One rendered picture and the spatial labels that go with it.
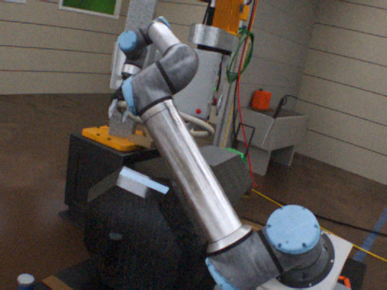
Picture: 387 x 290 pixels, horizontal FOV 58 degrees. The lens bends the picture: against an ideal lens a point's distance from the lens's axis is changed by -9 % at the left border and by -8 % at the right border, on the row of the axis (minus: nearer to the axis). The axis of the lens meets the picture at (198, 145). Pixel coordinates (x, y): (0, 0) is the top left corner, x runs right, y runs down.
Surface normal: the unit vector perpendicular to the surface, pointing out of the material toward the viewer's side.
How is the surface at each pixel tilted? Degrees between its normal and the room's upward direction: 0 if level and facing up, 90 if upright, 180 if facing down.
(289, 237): 44
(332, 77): 90
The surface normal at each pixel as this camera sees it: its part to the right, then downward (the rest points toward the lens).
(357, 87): -0.59, 0.10
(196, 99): -0.19, 0.21
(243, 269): -0.06, -0.07
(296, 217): -0.25, -0.61
